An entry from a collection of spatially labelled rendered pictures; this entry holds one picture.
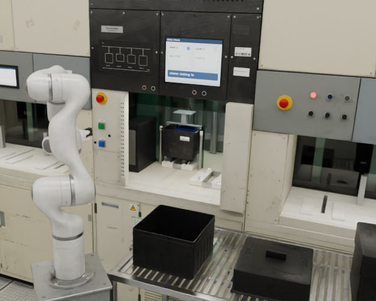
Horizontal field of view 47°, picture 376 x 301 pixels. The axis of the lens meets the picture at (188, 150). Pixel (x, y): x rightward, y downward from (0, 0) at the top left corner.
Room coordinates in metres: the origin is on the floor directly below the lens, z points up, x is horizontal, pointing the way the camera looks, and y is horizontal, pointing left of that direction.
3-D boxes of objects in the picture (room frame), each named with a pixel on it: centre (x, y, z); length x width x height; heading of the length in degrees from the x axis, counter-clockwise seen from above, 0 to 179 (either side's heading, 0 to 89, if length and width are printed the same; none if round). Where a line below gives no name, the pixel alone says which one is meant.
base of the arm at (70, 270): (1.51, 0.46, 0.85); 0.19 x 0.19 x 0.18
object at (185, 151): (2.64, 0.03, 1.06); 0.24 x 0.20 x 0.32; 70
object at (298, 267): (1.53, -0.37, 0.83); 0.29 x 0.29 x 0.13; 72
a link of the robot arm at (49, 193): (1.50, 0.49, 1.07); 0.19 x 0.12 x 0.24; 110
